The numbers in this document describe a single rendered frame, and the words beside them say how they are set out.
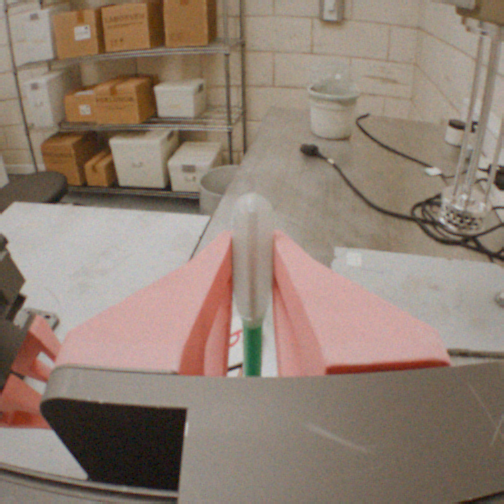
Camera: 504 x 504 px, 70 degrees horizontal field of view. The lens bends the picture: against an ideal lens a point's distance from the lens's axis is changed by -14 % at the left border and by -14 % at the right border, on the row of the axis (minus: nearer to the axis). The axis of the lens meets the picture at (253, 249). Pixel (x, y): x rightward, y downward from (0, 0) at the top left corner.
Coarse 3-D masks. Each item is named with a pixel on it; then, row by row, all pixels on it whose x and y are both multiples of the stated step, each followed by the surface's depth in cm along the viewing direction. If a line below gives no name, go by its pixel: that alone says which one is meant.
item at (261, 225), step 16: (256, 208) 11; (272, 208) 11; (256, 224) 11; (272, 224) 11; (256, 240) 11; (272, 240) 12; (256, 256) 11; (272, 256) 12; (256, 272) 12; (256, 288) 12; (256, 304) 12
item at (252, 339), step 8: (248, 328) 14; (256, 328) 14; (248, 336) 14; (256, 336) 14; (248, 344) 14; (256, 344) 14; (248, 352) 14; (256, 352) 14; (248, 360) 14; (256, 360) 14; (248, 368) 15; (256, 368) 15; (248, 376) 15; (256, 376) 15
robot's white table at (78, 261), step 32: (0, 224) 76; (32, 224) 75; (64, 224) 75; (96, 224) 74; (128, 224) 74; (160, 224) 74; (192, 224) 74; (32, 256) 67; (64, 256) 66; (96, 256) 66; (128, 256) 66; (160, 256) 66; (192, 256) 67; (32, 288) 60; (64, 288) 60; (96, 288) 60; (128, 288) 60; (64, 320) 54; (32, 384) 45; (0, 448) 37; (32, 448) 38; (64, 448) 38
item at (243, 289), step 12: (252, 192) 11; (240, 204) 11; (240, 216) 11; (240, 228) 11; (240, 240) 11; (240, 252) 12; (240, 264) 12; (240, 276) 12; (252, 276) 12; (240, 288) 12; (252, 288) 12; (240, 300) 13; (252, 300) 12; (240, 312) 13; (252, 312) 13
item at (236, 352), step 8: (232, 320) 53; (240, 320) 52; (232, 328) 52; (240, 328) 50; (232, 336) 50; (240, 336) 49; (232, 344) 49; (240, 344) 47; (232, 352) 47; (240, 352) 46; (232, 360) 46
